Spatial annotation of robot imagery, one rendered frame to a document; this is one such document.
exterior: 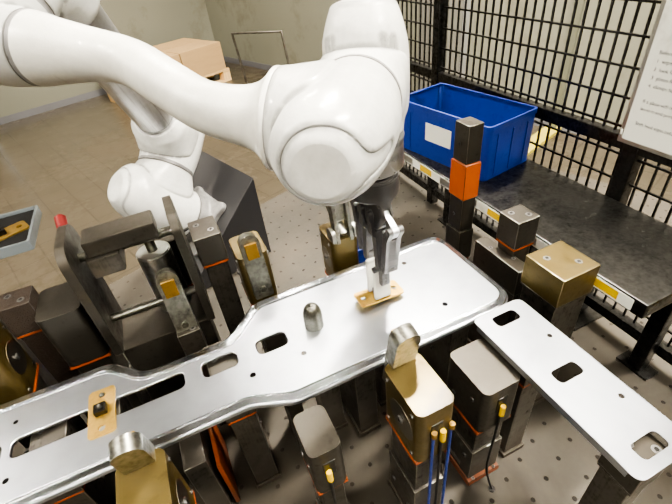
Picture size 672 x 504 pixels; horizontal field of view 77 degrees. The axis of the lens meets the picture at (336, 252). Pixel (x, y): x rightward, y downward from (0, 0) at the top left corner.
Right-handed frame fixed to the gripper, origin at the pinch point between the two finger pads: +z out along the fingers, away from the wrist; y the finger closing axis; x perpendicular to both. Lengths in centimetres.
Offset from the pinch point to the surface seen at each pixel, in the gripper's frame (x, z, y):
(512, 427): 13.6, 25.1, 21.9
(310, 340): -14.5, 5.0, 2.8
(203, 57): 53, 64, -554
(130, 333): -42.9, 8.2, -18.7
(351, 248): 1.1, 2.6, -13.1
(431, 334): 3.2, 5.4, 11.1
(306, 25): 172, 39, -484
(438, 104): 48, -6, -50
